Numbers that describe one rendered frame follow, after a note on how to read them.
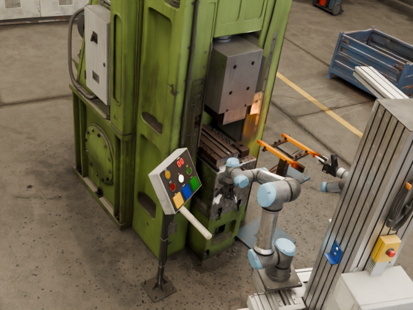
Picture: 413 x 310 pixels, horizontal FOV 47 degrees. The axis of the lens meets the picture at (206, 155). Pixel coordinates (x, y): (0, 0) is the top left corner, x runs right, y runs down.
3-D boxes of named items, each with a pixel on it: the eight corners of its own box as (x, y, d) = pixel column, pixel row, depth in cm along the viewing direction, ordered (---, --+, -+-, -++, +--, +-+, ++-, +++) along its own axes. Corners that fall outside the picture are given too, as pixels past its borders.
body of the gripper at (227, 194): (223, 201, 288) (225, 186, 281) (219, 192, 295) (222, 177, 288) (235, 200, 290) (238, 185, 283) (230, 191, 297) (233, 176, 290)
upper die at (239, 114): (244, 118, 323) (247, 106, 318) (222, 125, 312) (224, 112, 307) (208, 91, 349) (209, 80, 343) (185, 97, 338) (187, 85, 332)
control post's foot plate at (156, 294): (179, 291, 354) (179, 283, 349) (153, 304, 342) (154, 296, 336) (163, 272, 367) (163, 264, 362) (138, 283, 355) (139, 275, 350)
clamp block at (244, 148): (249, 155, 350) (250, 148, 346) (240, 158, 345) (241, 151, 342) (238, 147, 357) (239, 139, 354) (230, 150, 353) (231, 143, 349)
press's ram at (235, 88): (261, 102, 325) (273, 47, 302) (218, 114, 304) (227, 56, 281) (224, 77, 351) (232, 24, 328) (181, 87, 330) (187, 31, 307)
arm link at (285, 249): (295, 266, 265) (301, 249, 257) (275, 270, 260) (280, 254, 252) (284, 250, 274) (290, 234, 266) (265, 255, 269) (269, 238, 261)
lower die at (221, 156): (236, 160, 343) (238, 150, 339) (215, 167, 332) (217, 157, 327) (202, 131, 369) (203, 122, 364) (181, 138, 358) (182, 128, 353)
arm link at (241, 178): (255, 176, 270) (247, 165, 278) (238, 179, 266) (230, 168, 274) (253, 187, 274) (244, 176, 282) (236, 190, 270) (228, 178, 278)
